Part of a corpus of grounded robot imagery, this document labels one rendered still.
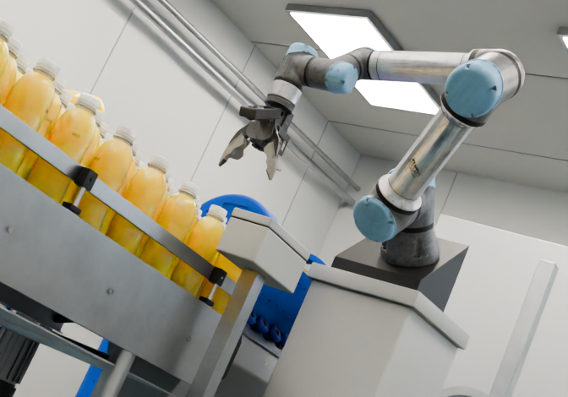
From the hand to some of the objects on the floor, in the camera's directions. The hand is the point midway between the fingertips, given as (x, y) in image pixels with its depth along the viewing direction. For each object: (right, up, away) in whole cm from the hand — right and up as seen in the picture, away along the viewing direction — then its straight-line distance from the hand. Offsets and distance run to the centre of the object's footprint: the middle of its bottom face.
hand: (242, 172), depth 249 cm
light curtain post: (+37, -181, +87) cm, 204 cm away
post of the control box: (-36, -110, -49) cm, 125 cm away
